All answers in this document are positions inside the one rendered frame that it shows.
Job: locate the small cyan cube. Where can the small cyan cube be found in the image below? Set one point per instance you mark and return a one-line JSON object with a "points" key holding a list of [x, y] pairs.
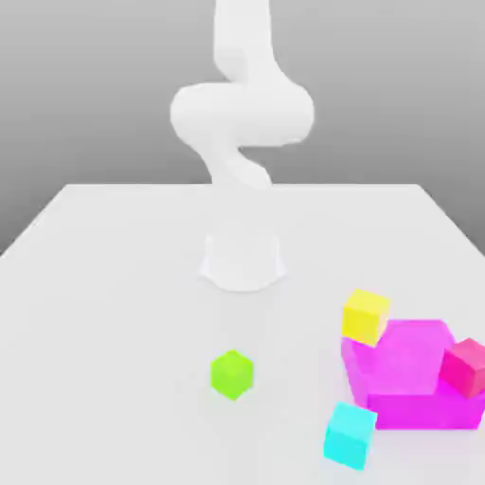
{"points": [[350, 435]]}

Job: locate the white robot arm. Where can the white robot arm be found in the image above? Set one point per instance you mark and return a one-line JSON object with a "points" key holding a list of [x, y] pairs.
{"points": [[242, 113]]}

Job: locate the small green cube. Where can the small green cube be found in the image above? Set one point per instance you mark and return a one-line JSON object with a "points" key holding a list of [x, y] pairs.
{"points": [[232, 375]]}

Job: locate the small pink cube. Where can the small pink cube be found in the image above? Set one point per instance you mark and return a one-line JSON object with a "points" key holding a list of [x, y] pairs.
{"points": [[464, 367]]}

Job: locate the large magenta box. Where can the large magenta box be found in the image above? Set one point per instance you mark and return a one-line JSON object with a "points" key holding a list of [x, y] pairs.
{"points": [[409, 371]]}

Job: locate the small yellow cube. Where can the small yellow cube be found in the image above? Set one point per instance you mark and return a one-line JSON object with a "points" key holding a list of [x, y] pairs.
{"points": [[363, 318]]}

